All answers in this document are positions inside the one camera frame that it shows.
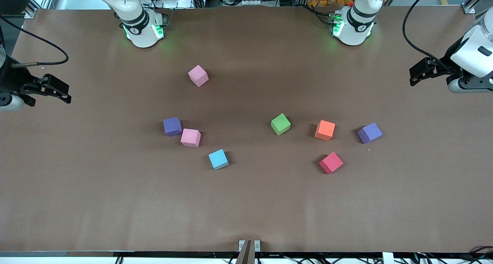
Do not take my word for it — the orange foam block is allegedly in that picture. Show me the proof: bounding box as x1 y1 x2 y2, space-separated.
315 120 335 141

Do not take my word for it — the purple foam block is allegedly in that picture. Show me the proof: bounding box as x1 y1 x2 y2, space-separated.
163 117 182 137
357 122 383 144

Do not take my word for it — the red foam block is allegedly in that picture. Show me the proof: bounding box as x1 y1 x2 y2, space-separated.
319 152 344 175

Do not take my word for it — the pink foam block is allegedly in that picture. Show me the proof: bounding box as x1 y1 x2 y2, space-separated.
188 65 209 87
181 129 201 148

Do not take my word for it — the green foam block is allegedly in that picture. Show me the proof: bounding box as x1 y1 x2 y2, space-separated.
271 113 291 136

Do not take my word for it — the blue foam block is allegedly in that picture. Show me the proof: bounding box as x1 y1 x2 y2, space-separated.
208 149 229 170

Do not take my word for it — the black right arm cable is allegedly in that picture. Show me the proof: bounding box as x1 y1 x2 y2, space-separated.
0 16 69 67

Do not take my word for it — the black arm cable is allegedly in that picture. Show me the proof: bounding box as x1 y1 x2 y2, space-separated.
402 0 453 71
0 16 69 67

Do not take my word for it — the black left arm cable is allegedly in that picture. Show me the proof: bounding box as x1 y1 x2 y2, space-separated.
402 0 453 71

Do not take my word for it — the aluminium frame profile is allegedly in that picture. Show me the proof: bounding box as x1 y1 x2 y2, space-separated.
23 0 58 19
461 0 493 16

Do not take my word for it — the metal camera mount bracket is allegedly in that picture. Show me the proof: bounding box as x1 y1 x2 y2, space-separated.
238 240 261 264

